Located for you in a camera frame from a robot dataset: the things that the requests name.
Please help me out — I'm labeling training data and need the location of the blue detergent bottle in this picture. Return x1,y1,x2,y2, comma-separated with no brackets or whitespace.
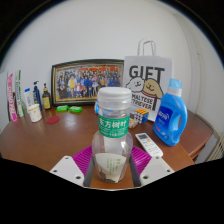
152,78,189,147

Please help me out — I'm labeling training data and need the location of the framed group picture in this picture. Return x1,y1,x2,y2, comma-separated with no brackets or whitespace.
50,59,125,107

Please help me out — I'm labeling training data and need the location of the clear plastic drink bottle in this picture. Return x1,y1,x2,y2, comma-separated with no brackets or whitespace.
91,86,134,184

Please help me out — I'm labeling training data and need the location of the white cup with yellow rim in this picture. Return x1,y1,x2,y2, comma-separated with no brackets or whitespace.
27,103,43,123

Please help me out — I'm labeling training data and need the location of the flat round red coaster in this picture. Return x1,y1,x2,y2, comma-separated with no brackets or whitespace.
45,115,61,125

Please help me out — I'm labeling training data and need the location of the white radiator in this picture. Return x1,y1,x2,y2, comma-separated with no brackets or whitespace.
206,131,224,163

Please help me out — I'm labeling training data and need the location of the white remote control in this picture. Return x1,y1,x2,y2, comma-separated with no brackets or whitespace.
134,132,164,158

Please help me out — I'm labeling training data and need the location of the amber pump bottle yellow label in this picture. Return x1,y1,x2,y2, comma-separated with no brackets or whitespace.
41,83,52,111

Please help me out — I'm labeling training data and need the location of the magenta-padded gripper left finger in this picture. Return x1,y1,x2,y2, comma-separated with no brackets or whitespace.
49,145,96,188

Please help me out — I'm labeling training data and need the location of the small beige snack pack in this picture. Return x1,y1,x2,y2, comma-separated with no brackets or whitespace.
128,117,139,130

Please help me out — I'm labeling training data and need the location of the colourful puzzle cube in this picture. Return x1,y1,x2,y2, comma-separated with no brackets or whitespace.
134,108,150,125

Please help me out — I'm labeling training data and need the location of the dark blue pump bottle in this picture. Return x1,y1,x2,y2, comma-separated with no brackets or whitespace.
32,80,43,112

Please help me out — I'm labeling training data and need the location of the white paper gift bag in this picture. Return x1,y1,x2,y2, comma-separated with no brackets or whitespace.
123,38,173,123

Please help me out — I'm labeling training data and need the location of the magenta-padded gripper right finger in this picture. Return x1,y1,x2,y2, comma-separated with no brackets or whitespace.
128,145,175,188

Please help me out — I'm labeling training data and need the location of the white lotion bottle blue cap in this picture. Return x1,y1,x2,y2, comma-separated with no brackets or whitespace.
23,87,35,109

